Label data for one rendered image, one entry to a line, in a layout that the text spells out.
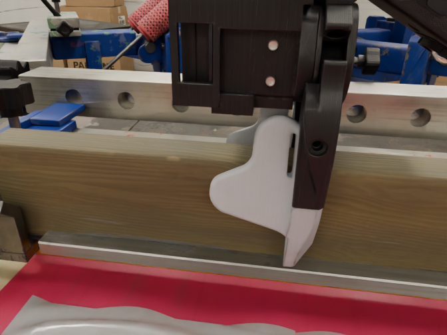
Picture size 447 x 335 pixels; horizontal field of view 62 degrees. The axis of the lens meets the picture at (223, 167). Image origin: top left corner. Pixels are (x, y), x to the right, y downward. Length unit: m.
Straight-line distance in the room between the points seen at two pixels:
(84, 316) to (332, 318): 0.16
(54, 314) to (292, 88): 0.21
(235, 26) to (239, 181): 0.08
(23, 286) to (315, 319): 0.20
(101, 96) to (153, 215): 0.27
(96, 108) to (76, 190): 0.25
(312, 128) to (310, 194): 0.04
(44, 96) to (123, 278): 0.30
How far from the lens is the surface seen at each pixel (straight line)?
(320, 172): 0.18
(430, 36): 0.21
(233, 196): 0.20
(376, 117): 0.46
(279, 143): 0.19
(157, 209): 0.24
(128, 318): 0.27
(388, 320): 0.29
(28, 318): 0.29
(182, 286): 0.28
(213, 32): 0.17
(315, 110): 0.17
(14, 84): 0.41
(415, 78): 0.88
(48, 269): 0.32
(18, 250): 0.29
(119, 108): 0.49
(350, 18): 0.17
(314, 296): 0.29
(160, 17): 0.84
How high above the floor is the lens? 1.16
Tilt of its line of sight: 27 degrees down
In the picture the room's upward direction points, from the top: 1 degrees clockwise
